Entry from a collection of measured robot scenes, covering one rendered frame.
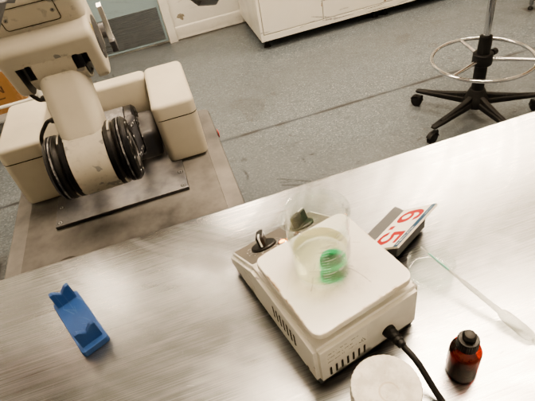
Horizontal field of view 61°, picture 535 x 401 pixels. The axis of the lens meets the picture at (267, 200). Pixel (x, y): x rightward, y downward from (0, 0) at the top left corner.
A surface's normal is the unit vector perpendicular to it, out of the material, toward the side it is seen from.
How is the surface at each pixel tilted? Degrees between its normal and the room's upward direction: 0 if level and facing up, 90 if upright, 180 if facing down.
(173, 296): 0
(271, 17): 90
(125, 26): 90
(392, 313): 90
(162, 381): 0
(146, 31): 90
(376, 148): 0
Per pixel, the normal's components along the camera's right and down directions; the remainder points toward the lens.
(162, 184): -0.15, -0.73
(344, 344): 0.50, 0.52
